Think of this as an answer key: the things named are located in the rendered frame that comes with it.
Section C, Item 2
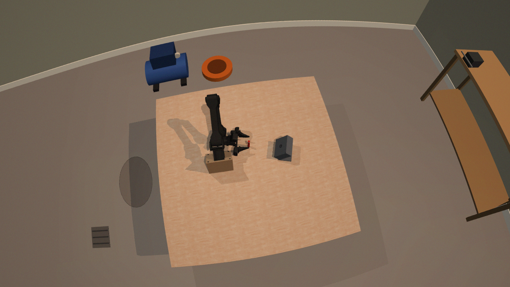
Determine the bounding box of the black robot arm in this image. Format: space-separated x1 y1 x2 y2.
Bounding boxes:
205 94 238 161

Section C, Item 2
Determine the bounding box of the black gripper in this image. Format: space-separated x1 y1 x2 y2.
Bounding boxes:
226 127 250 156

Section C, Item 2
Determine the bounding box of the dark grey sloped panel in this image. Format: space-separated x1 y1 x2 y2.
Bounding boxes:
274 135 293 161

